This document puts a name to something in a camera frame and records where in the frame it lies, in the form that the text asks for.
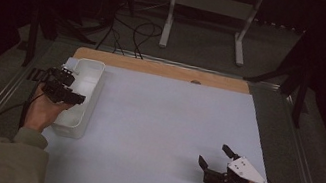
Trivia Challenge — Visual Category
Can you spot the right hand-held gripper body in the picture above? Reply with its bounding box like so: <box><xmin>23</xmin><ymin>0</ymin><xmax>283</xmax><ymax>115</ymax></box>
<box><xmin>202</xmin><ymin>149</ymin><xmax>273</xmax><ymax>183</ymax></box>

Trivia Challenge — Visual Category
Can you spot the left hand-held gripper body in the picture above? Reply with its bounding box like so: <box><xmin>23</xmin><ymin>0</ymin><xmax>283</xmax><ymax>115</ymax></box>
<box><xmin>39</xmin><ymin>66</ymin><xmax>75</xmax><ymax>106</ymax></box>

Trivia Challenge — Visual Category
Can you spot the white plastic bin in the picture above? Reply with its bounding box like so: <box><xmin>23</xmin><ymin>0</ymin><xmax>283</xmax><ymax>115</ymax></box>
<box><xmin>48</xmin><ymin>54</ymin><xmax>107</xmax><ymax>143</ymax></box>

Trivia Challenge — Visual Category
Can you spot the person's left hand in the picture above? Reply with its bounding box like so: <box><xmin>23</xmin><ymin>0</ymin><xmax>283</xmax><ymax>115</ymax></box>
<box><xmin>21</xmin><ymin>81</ymin><xmax>80</xmax><ymax>139</ymax></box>

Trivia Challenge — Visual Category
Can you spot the light blue table mat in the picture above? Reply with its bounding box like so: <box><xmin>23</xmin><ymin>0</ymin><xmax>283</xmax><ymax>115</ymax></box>
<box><xmin>32</xmin><ymin>54</ymin><xmax>298</xmax><ymax>183</ymax></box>

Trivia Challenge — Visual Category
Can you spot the black floor stand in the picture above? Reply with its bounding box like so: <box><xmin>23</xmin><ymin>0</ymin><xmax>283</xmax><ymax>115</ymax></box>
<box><xmin>236</xmin><ymin>17</ymin><xmax>325</xmax><ymax>131</ymax></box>
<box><xmin>20</xmin><ymin>1</ymin><xmax>101</xmax><ymax>80</ymax></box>

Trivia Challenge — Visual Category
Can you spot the white metal stand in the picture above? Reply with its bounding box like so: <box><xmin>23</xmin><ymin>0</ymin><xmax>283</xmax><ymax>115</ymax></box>
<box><xmin>157</xmin><ymin>0</ymin><xmax>266</xmax><ymax>70</ymax></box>

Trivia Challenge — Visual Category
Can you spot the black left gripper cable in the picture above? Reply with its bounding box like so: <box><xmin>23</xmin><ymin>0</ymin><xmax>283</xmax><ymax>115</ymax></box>
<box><xmin>0</xmin><ymin>62</ymin><xmax>52</xmax><ymax>158</ymax></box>

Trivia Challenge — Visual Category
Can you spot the black looped floor cable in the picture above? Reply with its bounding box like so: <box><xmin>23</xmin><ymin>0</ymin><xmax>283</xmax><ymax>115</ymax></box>
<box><xmin>127</xmin><ymin>18</ymin><xmax>166</xmax><ymax>63</ymax></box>

